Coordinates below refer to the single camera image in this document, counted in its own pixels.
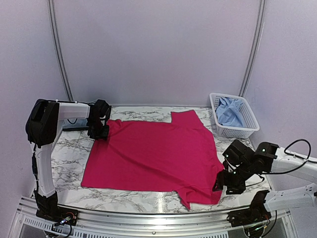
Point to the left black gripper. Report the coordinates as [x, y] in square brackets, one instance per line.
[103, 135]

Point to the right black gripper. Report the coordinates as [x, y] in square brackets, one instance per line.
[222, 179]

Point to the magenta t-shirt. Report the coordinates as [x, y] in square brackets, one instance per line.
[175, 156]

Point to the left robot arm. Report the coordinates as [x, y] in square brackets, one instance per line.
[43, 126]

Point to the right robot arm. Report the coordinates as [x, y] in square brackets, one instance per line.
[241, 162]

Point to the white plastic laundry basket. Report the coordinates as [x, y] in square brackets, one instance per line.
[247, 113]

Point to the folded black garment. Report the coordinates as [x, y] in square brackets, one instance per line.
[74, 128]

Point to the folded light blue jeans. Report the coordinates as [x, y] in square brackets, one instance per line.
[74, 123]

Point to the light blue shirt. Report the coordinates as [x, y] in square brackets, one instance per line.
[228, 112]

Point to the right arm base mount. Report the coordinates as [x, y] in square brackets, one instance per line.
[247, 216]

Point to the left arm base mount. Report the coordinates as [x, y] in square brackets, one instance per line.
[64, 216]

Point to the left wall aluminium profile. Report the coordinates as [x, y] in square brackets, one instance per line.
[58, 50]

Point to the wall aluminium profile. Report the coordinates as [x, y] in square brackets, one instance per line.
[58, 50]
[254, 47]

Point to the right wall aluminium profile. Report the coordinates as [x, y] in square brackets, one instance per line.
[254, 47]

